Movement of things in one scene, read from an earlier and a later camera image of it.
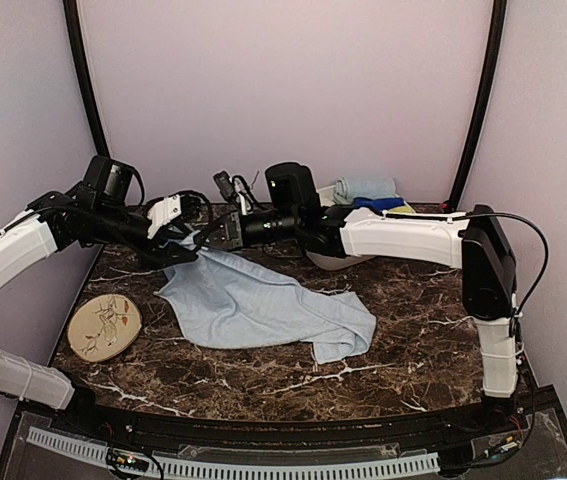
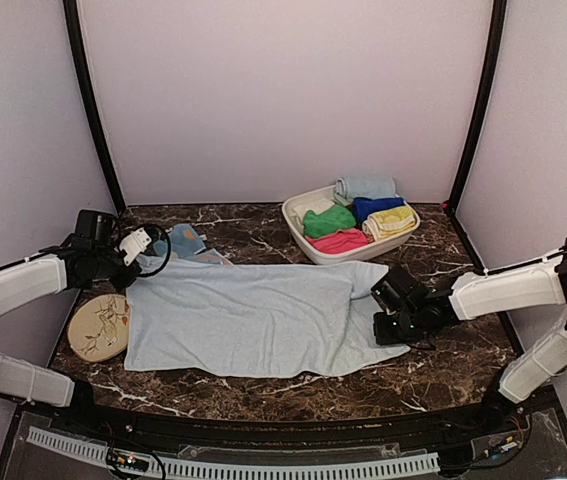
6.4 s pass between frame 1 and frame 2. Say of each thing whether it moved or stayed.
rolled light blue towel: stayed
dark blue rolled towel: stayed
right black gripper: moved
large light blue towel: moved
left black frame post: stayed
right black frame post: stayed
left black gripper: moved
